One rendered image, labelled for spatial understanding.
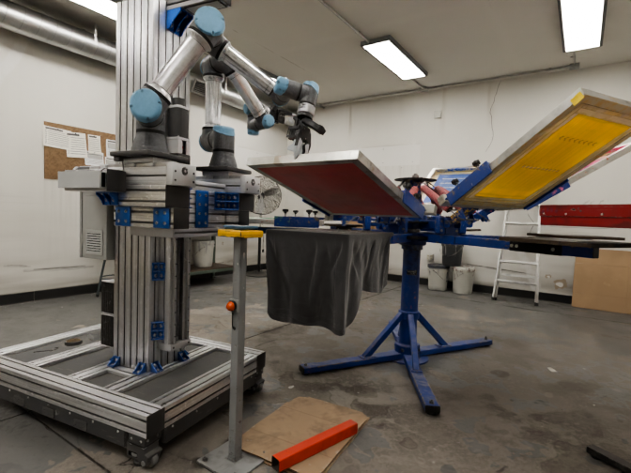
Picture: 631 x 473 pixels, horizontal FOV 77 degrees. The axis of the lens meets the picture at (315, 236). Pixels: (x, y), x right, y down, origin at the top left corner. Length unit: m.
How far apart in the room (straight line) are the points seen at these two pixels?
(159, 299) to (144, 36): 1.26
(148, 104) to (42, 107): 3.62
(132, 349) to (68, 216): 3.23
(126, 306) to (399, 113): 5.46
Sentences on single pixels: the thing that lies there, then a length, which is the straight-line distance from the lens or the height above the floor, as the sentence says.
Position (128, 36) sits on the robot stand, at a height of 1.86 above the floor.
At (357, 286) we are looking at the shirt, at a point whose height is 0.72.
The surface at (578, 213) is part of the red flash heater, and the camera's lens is 1.92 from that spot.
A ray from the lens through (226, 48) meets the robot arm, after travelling 1.94.
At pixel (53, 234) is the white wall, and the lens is 5.21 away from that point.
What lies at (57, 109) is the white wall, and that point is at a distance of 5.33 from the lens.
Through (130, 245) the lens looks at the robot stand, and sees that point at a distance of 2.15.
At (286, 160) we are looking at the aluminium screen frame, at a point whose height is 1.26.
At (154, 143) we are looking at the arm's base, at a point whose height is 1.30.
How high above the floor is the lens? 1.02
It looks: 3 degrees down
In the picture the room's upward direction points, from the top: 2 degrees clockwise
